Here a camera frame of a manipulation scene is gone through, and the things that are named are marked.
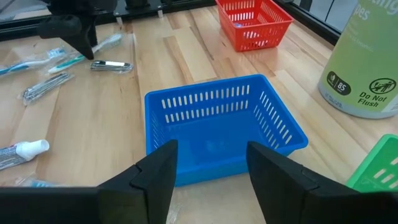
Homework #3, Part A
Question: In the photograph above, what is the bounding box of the blue toothbrush in clear wrapper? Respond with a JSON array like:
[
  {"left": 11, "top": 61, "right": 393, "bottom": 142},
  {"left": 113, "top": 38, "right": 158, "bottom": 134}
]
[
  {"left": 0, "top": 46, "right": 68, "bottom": 78},
  {"left": 12, "top": 175, "right": 68, "bottom": 188}
]

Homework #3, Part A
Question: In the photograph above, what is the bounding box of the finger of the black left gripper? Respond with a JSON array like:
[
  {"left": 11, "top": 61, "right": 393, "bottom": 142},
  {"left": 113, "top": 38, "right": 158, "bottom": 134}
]
[
  {"left": 36, "top": 14, "right": 83, "bottom": 40},
  {"left": 63, "top": 15, "right": 98, "bottom": 60}
]

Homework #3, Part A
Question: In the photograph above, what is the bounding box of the blue plastic basket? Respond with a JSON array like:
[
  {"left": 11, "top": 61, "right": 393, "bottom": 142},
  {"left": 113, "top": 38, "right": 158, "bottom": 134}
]
[{"left": 144, "top": 73, "right": 309, "bottom": 187}]

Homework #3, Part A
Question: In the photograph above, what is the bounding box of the green disinfecting wipes canister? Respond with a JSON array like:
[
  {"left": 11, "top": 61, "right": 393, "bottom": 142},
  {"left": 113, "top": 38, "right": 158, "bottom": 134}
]
[{"left": 317, "top": 0, "right": 398, "bottom": 119}]

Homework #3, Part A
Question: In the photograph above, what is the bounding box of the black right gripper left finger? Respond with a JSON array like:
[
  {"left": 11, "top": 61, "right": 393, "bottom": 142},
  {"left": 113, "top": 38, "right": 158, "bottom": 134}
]
[{"left": 98, "top": 139, "right": 179, "bottom": 224}]

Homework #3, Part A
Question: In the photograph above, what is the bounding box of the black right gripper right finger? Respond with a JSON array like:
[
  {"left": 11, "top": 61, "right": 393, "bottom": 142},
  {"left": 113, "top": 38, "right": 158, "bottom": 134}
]
[{"left": 246, "top": 141, "right": 358, "bottom": 224}]

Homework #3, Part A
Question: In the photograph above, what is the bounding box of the teal toothbrush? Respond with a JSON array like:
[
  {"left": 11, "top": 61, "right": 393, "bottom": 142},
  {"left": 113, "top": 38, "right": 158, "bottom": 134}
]
[{"left": 46, "top": 32, "right": 124, "bottom": 75}]

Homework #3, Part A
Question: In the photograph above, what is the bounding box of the black aluminium table frame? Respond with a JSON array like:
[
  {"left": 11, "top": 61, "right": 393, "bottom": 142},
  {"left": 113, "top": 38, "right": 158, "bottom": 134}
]
[{"left": 0, "top": 0, "right": 341, "bottom": 47}]

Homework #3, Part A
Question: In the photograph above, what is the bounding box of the green plastic basket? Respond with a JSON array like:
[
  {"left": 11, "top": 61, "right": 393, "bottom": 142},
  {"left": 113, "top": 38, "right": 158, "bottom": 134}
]
[{"left": 346, "top": 133, "right": 398, "bottom": 194}]

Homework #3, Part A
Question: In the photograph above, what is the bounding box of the red plastic basket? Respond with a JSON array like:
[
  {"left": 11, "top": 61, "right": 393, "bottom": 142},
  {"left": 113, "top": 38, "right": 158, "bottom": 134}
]
[{"left": 215, "top": 0, "right": 295, "bottom": 52}]

